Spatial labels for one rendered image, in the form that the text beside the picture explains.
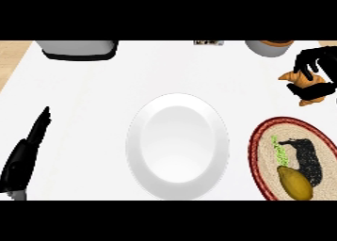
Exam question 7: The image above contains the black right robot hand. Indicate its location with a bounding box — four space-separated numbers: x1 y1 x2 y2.
287 45 337 99

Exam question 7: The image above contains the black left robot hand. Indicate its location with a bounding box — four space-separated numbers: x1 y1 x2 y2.
0 105 54 194

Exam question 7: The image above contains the golden brown croissant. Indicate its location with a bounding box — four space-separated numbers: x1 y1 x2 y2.
277 70 328 107

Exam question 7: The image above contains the woven placemat with red rim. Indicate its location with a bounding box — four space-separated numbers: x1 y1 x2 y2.
247 116 337 201

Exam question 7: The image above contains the white oval plate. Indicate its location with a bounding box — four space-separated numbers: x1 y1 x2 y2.
126 92 231 201

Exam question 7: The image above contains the grey pot with brown rim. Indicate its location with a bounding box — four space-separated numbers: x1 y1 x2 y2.
244 40 296 58

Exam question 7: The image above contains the small black and white object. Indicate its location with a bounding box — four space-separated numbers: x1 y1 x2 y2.
192 40 226 47

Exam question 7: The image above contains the yellow mango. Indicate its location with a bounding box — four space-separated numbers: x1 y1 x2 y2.
277 165 315 201

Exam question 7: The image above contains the grey appliance with black base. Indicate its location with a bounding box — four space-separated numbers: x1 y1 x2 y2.
35 40 120 62

